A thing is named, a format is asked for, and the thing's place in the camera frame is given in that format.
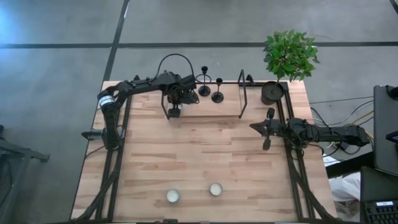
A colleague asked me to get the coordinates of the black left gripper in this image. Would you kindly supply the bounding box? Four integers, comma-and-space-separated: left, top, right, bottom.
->
167, 85, 189, 119

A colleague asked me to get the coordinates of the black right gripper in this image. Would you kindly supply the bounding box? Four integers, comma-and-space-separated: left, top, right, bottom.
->
249, 108, 286, 151

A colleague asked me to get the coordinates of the tall black candlestick holder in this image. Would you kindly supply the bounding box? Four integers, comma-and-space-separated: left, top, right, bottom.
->
198, 65, 211, 97

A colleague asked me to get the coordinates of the white tealight candle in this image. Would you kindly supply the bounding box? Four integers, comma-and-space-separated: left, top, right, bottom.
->
165, 189, 181, 204
209, 182, 224, 197

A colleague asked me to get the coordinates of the black plant pot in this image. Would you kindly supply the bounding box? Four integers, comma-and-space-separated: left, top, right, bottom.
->
260, 80, 285, 106

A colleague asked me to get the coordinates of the green leafy small tree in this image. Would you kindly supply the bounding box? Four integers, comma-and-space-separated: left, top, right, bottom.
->
263, 30, 321, 83

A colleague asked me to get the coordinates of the white plastic bag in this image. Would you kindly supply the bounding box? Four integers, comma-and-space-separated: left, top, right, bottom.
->
322, 154, 363, 222

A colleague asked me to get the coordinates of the black laptop computer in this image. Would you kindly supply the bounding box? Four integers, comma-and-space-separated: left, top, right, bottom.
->
373, 84, 398, 177

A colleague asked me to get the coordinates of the black side desk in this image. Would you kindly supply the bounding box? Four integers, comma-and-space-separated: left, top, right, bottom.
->
325, 151, 398, 203

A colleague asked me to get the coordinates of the black keyboard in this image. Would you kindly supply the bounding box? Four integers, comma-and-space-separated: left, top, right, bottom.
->
363, 200, 398, 224

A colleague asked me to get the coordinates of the dark metal stand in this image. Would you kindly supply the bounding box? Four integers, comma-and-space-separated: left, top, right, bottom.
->
0, 124, 50, 224

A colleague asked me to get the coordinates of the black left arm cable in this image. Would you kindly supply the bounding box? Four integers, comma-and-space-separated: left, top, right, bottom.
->
155, 53, 195, 82

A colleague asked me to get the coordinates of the black metal rig frame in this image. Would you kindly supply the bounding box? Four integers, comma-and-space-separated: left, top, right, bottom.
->
72, 74, 336, 222

